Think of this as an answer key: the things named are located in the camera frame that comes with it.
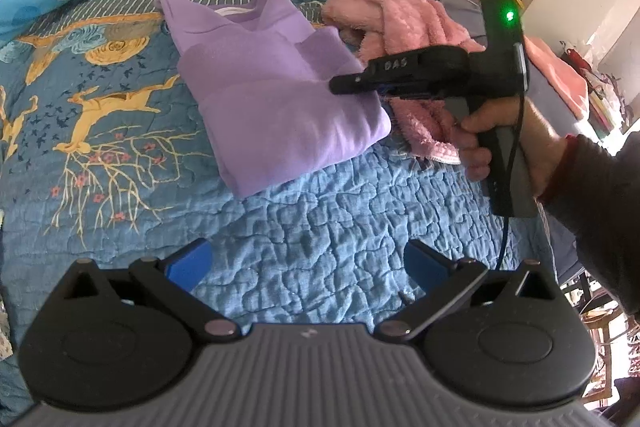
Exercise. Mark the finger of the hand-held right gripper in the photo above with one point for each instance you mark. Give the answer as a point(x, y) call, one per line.
point(420, 67)

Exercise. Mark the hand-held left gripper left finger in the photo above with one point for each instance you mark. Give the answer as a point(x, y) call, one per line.
point(192, 264)

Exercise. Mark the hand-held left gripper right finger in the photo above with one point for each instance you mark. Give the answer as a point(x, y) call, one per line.
point(425, 262)

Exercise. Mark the purple sweater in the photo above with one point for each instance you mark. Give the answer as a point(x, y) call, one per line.
point(270, 97)

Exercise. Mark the person's right hand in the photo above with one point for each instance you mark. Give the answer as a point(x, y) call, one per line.
point(475, 147)

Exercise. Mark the pink fluffy garment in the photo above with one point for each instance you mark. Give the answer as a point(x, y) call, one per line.
point(415, 22)

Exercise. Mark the coral pink cloth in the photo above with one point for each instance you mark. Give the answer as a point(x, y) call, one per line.
point(560, 77)

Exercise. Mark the blue deer printed quilt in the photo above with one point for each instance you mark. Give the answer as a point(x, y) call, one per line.
point(300, 217)

